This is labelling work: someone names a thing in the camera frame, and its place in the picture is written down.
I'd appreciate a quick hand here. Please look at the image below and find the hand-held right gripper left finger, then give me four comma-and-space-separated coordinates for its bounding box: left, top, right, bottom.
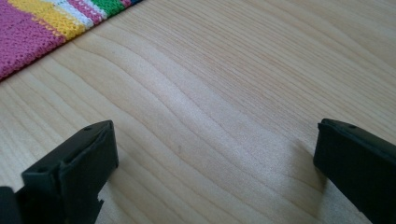
15, 119, 120, 224

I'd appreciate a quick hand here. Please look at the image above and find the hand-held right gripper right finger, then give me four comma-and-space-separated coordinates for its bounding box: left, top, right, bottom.
312, 118, 396, 224

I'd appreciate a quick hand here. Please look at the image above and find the multicoloured striped woven mat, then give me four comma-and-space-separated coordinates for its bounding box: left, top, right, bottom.
0, 0, 145, 82

